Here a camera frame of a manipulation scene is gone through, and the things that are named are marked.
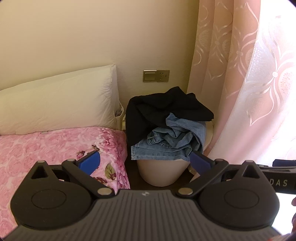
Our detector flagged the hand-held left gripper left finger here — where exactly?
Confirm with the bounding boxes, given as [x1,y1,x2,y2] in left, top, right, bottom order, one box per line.
[26,151,115,198]

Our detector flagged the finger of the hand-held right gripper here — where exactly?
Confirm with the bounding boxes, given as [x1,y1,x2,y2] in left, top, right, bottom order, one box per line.
[272,159,296,168]

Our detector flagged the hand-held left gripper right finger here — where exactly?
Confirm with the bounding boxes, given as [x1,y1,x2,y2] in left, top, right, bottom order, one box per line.
[174,151,267,198]

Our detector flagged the blue jeans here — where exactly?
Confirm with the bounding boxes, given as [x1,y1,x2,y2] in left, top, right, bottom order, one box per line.
[131,112,207,161]

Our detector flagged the beige round bin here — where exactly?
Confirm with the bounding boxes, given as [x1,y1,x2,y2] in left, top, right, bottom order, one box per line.
[136,120,214,187]

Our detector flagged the black garment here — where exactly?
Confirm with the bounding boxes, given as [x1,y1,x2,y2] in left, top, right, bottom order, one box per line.
[125,86,214,149]

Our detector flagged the person's right hand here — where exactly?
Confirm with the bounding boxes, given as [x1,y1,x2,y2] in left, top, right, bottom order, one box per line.
[291,197,296,233]

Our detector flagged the pink floral blanket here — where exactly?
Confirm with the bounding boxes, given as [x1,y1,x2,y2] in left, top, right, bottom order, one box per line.
[0,126,131,234]

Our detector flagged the white bedside pocket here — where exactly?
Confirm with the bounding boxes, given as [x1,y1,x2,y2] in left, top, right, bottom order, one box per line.
[114,101,126,130]

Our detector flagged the white pillow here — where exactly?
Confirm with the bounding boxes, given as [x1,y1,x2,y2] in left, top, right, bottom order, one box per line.
[0,64,120,135]

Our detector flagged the pink floral curtain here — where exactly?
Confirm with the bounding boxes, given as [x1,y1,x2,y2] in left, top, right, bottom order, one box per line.
[186,0,296,167]

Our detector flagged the metal wall socket panel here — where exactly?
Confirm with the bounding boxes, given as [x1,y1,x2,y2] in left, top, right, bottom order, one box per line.
[143,69,170,82]

